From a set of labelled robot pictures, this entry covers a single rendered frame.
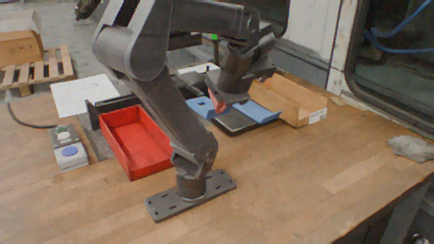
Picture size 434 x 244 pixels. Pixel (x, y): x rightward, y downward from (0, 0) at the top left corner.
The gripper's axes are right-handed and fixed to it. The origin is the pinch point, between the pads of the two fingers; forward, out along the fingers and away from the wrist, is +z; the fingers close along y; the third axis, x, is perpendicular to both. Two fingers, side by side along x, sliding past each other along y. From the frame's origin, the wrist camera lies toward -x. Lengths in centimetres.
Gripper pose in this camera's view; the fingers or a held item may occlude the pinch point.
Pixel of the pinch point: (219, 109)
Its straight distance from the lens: 78.4
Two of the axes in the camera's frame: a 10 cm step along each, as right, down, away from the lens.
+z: -2.2, 6.1, 7.6
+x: -8.6, 2.4, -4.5
